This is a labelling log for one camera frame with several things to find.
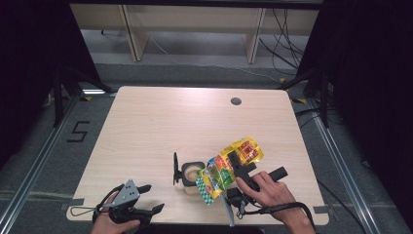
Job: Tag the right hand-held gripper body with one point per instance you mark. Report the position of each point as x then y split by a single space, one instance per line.
234 196

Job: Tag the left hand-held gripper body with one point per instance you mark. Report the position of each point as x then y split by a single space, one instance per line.
127 194

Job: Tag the yellow spouted seasoning pouch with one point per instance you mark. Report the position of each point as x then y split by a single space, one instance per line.
216 175

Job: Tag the person's right hand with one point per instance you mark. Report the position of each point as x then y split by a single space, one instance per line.
271 196

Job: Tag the person's left hand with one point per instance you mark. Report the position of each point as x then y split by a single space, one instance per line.
104 226

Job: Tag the grey tape piece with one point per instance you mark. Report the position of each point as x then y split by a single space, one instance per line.
321 209
76 202

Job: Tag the grey round table grommet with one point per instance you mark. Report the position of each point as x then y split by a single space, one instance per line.
236 101

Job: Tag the yellow black floor tape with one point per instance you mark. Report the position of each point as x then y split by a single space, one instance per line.
87 98
299 101

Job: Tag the black metal stand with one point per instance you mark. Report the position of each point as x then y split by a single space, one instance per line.
58 97
324 97

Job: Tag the beige wooden shelf unit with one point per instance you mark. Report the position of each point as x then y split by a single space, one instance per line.
136 35

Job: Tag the black curtain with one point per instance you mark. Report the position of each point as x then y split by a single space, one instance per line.
29 65
373 81

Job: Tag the aluminium floor rail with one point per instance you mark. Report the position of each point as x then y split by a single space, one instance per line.
341 162
39 156

